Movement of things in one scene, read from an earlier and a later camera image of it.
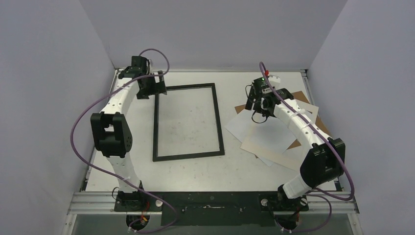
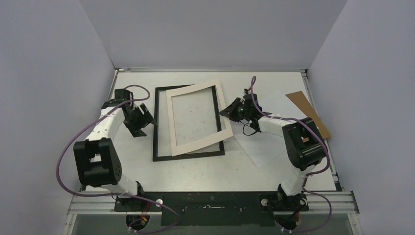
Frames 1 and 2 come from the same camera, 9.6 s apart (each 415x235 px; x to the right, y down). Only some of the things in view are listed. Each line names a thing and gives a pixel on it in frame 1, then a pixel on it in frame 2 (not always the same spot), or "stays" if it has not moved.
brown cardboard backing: x=300 y=96 stays
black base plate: x=210 y=208 stays
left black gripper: x=157 y=88 → x=136 y=129
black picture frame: x=192 y=155 stays
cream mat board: x=271 y=140 → x=205 y=140
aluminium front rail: x=320 y=203 stays
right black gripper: x=252 y=100 → x=236 y=110
